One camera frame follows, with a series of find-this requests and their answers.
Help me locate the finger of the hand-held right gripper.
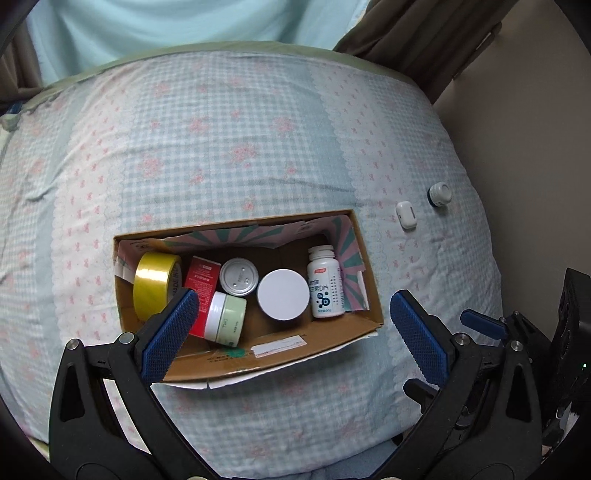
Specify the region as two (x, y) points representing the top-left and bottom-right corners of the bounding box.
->
(460, 309), (509, 341)
(403, 377), (445, 409)

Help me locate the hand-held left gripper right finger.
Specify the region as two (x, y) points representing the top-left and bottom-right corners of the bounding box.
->
(389, 290), (542, 480)

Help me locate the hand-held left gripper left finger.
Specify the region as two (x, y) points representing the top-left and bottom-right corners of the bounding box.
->
(48, 287), (218, 480)

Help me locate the yellow tape roll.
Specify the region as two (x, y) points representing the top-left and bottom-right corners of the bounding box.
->
(132, 251), (184, 320)

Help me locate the green cream jar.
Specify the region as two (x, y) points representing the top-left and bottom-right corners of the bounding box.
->
(204, 291), (248, 348)

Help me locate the red carton box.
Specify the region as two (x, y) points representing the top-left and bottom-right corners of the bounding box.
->
(183, 256), (222, 339)

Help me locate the silver tin can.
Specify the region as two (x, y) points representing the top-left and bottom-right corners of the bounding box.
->
(219, 258), (259, 297)

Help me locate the cardboard box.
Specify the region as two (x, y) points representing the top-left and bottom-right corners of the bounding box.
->
(113, 209), (384, 391)

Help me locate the white pill bottle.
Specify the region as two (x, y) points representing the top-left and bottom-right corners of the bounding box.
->
(307, 245), (346, 319)

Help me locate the white earbuds case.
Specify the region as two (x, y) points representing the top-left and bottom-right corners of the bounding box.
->
(395, 200), (417, 230)

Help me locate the small white round jar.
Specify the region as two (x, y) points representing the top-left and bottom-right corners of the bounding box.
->
(427, 182), (452, 208)

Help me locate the checkered floral bed sheet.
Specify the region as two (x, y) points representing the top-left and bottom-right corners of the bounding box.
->
(0, 41), (505, 468)

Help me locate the brown curtain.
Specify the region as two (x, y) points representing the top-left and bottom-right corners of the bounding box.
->
(331, 0), (503, 106)
(0, 25), (46, 102)

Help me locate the light blue hanging cloth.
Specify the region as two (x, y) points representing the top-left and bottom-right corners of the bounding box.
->
(25, 0), (372, 88)

